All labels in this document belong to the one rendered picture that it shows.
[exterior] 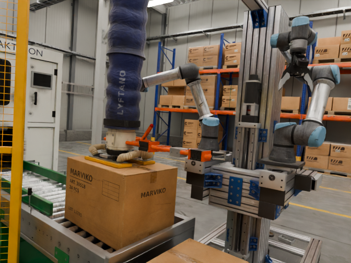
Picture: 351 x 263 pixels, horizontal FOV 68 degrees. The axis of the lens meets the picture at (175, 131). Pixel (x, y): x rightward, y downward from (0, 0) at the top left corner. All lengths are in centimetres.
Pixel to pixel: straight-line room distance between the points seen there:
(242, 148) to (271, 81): 49
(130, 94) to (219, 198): 88
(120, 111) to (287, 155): 99
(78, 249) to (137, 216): 33
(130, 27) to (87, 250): 121
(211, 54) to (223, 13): 239
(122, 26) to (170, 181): 94
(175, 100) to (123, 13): 856
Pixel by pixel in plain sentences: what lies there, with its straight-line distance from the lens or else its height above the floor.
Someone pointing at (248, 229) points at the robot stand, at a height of 54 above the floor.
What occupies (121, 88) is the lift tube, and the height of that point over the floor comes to 140.
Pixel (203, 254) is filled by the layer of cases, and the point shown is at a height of 54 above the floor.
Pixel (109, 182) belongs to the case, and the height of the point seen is 89.
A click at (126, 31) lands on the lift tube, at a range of 163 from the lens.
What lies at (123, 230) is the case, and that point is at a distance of 143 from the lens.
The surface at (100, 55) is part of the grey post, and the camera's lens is 467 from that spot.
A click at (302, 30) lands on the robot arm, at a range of 143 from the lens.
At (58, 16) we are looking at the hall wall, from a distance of 1171.
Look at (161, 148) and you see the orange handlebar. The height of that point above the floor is 108.
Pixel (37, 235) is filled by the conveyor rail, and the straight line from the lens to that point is 189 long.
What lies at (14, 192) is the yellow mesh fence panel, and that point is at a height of 74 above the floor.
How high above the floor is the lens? 125
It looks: 3 degrees down
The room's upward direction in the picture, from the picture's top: 4 degrees clockwise
